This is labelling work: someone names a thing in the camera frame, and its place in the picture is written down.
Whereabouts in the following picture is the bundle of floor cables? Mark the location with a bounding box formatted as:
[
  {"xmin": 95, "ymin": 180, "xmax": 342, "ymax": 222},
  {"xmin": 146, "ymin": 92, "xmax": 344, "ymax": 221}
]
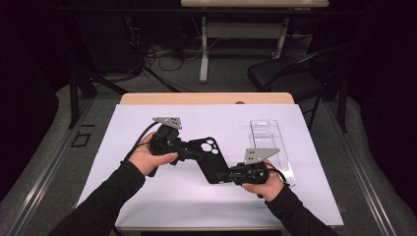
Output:
[{"xmin": 131, "ymin": 16, "xmax": 224, "ymax": 93}]

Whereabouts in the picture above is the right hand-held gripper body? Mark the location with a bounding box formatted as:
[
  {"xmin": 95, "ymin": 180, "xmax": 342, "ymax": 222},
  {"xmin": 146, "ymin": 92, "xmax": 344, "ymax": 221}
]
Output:
[{"xmin": 228, "ymin": 147, "xmax": 281, "ymax": 187}]

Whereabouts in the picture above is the white board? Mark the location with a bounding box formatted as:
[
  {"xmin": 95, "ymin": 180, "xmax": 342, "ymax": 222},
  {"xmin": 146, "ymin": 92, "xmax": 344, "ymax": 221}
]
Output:
[{"xmin": 76, "ymin": 103, "xmax": 345, "ymax": 230}]

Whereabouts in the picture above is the black cable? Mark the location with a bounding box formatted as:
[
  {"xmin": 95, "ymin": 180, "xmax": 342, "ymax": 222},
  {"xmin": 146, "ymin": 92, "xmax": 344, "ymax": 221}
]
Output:
[
  {"xmin": 266, "ymin": 167, "xmax": 289, "ymax": 185},
  {"xmin": 119, "ymin": 121, "xmax": 159, "ymax": 165}
]

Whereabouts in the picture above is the black folding chair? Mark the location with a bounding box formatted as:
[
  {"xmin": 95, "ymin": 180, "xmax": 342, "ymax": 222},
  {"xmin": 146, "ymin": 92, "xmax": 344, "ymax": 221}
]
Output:
[{"xmin": 247, "ymin": 41, "xmax": 353, "ymax": 134}]

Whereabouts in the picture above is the person's left hand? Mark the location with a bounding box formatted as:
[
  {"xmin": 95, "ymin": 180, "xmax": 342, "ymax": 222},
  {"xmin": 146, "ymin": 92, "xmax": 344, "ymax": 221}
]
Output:
[{"xmin": 127, "ymin": 131, "xmax": 180, "ymax": 178}]

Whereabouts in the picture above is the wooden table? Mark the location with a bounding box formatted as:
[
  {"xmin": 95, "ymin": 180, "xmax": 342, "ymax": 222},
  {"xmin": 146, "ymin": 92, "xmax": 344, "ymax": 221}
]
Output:
[{"xmin": 119, "ymin": 91, "xmax": 296, "ymax": 106}]

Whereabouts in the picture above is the black rectangular floor frame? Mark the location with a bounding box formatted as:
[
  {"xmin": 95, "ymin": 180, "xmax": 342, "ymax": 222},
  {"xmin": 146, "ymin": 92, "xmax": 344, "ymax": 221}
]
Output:
[{"xmin": 71, "ymin": 131, "xmax": 92, "ymax": 148}]

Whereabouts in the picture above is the black phone case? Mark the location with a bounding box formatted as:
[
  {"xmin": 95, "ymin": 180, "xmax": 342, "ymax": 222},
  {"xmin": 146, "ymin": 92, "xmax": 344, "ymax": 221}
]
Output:
[{"xmin": 186, "ymin": 136, "xmax": 231, "ymax": 185}]

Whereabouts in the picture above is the metal floor rail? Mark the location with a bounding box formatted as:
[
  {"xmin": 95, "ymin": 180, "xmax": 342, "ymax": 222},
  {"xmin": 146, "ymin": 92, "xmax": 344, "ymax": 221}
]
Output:
[
  {"xmin": 6, "ymin": 97, "xmax": 96, "ymax": 236},
  {"xmin": 324, "ymin": 101, "xmax": 399, "ymax": 236}
]

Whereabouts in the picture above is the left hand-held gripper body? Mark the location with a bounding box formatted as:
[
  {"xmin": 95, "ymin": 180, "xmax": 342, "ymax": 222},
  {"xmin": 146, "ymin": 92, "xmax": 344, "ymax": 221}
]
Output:
[{"xmin": 148, "ymin": 116, "xmax": 189, "ymax": 165}]

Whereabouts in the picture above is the white-framed wooden desk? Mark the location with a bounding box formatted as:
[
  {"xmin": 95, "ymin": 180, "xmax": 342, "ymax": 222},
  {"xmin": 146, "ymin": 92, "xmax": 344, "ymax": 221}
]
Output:
[{"xmin": 180, "ymin": 0, "xmax": 330, "ymax": 84}]

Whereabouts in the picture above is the clear plastic packaging tray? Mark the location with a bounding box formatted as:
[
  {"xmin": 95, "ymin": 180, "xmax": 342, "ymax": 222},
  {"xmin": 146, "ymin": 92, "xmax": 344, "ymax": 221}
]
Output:
[{"xmin": 249, "ymin": 119, "xmax": 297, "ymax": 188}]

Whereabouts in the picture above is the person's right hand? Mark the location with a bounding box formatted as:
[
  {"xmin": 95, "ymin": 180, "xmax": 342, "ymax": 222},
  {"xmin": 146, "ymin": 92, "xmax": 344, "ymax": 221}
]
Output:
[{"xmin": 241, "ymin": 159, "xmax": 285, "ymax": 203}]

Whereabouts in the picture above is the black metal stand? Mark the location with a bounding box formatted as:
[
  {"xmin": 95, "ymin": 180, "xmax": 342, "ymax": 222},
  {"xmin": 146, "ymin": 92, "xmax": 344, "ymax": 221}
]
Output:
[{"xmin": 67, "ymin": 62, "xmax": 130, "ymax": 130}]

